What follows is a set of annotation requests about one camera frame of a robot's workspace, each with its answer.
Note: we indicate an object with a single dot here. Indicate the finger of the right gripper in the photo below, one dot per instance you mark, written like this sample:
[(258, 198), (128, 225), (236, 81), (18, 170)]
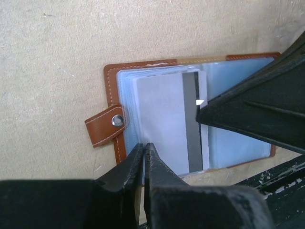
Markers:
[(273, 112), (269, 74)]

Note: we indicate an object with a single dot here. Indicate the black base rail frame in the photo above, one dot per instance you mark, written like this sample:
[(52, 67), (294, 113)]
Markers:
[(283, 188)]

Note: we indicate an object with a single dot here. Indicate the brown leather card holder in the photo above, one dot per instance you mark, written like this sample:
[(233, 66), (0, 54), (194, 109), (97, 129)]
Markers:
[(119, 122)]

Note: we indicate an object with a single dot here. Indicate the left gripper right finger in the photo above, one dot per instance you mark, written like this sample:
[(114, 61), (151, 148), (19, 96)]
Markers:
[(171, 203)]

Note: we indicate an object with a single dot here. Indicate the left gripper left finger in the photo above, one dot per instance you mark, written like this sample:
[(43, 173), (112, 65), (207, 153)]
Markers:
[(109, 202)]

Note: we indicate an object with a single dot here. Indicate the white stripe card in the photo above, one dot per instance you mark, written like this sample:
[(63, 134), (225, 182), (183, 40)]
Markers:
[(167, 106)]

